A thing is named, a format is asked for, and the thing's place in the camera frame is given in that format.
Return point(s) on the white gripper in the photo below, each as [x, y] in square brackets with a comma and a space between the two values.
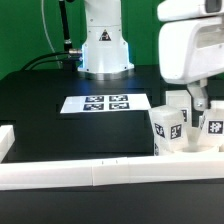
[191, 44]

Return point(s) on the white round stool seat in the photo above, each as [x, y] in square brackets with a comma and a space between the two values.
[193, 147]

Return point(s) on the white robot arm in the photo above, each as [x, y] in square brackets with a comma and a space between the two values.
[105, 53]

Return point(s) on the white marker sheet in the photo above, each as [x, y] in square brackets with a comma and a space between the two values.
[105, 103]

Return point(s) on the white U-shaped fence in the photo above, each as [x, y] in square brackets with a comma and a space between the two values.
[94, 172]

